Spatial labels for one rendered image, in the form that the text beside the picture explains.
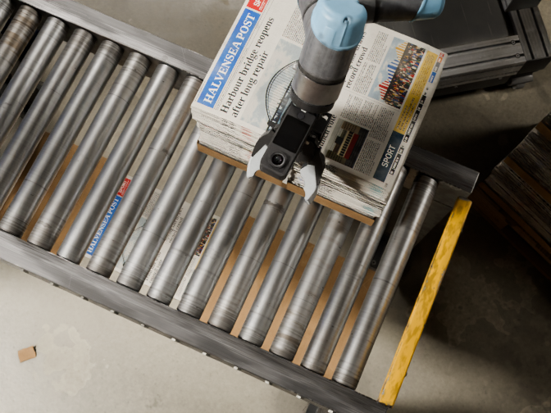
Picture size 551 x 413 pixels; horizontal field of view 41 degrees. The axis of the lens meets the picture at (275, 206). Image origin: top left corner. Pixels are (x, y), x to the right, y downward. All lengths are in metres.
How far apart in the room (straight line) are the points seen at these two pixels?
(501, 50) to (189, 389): 1.35
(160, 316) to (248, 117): 0.42
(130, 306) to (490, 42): 1.40
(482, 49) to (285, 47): 1.10
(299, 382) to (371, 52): 0.62
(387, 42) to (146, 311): 0.67
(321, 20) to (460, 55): 1.29
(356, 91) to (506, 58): 1.11
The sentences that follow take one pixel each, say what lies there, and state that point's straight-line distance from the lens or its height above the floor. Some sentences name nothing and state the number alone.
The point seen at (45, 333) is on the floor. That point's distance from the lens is 2.31.
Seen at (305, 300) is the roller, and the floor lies 0.80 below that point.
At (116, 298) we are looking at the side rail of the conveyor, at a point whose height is 0.80.
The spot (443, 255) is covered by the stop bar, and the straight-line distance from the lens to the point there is 1.48.
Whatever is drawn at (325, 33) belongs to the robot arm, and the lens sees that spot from 1.06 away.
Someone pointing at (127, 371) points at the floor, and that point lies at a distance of 2.25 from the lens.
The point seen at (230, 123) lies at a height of 1.03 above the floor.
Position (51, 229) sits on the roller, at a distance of 1.52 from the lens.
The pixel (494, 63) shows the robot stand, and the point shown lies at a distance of 2.34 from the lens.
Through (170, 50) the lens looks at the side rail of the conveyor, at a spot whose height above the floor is 0.80.
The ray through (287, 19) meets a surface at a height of 1.03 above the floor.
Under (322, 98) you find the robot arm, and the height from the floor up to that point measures 1.20.
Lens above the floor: 2.22
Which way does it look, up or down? 75 degrees down
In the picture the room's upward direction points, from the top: 7 degrees clockwise
